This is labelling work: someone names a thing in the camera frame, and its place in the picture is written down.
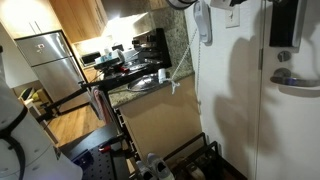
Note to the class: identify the stainless steel fridge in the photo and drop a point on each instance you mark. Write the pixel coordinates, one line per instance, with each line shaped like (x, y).
(50, 63)

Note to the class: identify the pink towel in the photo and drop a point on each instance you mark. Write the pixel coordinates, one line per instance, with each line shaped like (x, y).
(101, 106)

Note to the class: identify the brown shoe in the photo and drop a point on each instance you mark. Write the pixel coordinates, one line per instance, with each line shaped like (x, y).
(195, 171)

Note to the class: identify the silver door strike plate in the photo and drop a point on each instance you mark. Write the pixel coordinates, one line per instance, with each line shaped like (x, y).
(261, 59)

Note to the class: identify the white door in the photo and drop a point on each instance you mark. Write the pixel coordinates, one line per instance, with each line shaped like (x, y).
(290, 133)

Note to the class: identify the black stereo camera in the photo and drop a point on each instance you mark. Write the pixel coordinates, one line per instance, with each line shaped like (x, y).
(106, 64)

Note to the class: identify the black digital door lock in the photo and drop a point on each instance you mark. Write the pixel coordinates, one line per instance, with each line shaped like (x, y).
(283, 23)

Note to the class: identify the white wall phone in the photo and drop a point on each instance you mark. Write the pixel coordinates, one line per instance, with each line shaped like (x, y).
(203, 20)

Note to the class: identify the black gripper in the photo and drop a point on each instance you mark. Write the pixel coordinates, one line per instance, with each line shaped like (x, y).
(238, 2)

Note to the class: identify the beige base cabinet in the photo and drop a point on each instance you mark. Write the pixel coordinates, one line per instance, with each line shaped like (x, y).
(160, 123)

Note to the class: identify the wooden upper cabinet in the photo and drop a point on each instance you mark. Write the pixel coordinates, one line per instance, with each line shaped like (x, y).
(80, 20)

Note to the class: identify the black shoe rack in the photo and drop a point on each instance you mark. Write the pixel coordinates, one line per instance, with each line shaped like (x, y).
(206, 156)

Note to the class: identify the blue grey sneaker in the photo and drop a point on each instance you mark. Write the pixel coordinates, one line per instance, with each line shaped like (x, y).
(143, 170)
(160, 166)

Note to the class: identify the black toaster oven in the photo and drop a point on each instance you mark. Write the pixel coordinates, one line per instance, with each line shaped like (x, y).
(90, 58)

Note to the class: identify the silver deadbolt thumb turn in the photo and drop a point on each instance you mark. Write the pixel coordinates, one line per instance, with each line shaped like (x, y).
(284, 56)

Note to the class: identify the small white bottle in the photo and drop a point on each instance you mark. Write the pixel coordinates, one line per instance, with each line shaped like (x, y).
(162, 76)

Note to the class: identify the pale upper cabinet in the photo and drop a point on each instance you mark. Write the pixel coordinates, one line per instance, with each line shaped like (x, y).
(23, 16)

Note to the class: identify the black perforated table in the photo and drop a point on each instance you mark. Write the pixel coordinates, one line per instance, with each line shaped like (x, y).
(96, 163)

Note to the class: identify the black coffee machine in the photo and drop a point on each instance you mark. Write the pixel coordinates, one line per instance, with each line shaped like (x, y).
(156, 46)

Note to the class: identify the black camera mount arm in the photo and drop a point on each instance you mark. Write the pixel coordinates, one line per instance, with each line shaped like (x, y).
(66, 98)

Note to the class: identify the granite countertop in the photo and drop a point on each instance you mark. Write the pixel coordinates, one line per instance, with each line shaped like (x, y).
(123, 95)

